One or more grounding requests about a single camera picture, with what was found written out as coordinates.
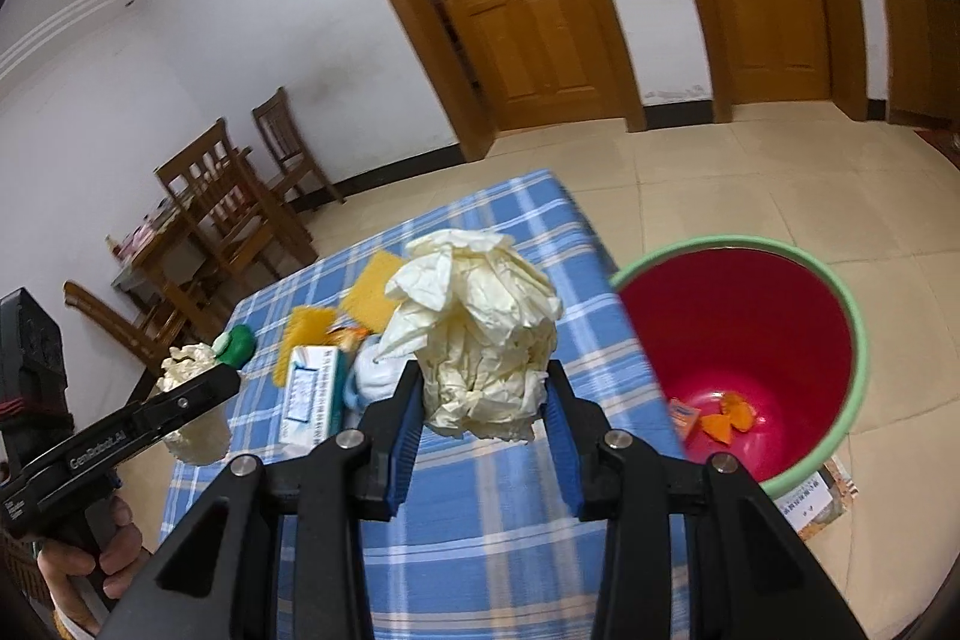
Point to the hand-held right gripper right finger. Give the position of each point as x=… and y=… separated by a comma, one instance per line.
x=562, y=452

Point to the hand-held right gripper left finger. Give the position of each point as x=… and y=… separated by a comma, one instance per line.
x=401, y=452

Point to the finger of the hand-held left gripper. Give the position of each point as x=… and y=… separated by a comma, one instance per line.
x=184, y=404

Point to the small cream paper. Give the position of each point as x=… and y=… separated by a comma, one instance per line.
x=187, y=361

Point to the large cream paper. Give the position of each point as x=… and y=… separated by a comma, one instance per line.
x=472, y=325

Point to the red bin with green rim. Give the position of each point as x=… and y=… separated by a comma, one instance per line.
x=750, y=325

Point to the person's left hand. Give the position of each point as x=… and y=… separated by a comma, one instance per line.
x=75, y=580

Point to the light blue white cloth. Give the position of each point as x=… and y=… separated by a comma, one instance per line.
x=367, y=381

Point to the green round toy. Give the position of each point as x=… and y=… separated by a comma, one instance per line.
x=240, y=347

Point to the white teal medicine box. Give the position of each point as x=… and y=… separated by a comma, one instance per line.
x=315, y=396

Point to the blue plaid tablecloth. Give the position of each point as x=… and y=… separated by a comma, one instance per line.
x=487, y=535

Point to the curved back wooden chair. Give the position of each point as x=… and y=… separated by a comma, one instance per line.
x=101, y=314

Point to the small orange blue box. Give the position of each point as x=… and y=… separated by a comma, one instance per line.
x=684, y=419

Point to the orange snack packet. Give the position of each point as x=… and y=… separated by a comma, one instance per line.
x=346, y=334

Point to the long yellow sponge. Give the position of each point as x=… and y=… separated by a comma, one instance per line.
x=304, y=329

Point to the wooden dining table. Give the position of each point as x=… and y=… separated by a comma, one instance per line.
x=161, y=254

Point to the square yellow sponge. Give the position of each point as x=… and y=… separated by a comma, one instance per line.
x=371, y=291

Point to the orange peel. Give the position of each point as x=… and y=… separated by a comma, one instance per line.
x=724, y=419

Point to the pink packets on table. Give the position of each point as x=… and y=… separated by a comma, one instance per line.
x=139, y=235

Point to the large wooden slat chair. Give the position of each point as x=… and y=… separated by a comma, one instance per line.
x=225, y=205

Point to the printed cardboard box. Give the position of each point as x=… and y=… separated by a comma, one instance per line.
x=817, y=501

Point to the small wooden slat chair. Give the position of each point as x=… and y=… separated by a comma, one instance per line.
x=281, y=141

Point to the plain wooden door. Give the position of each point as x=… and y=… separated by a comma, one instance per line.
x=915, y=48

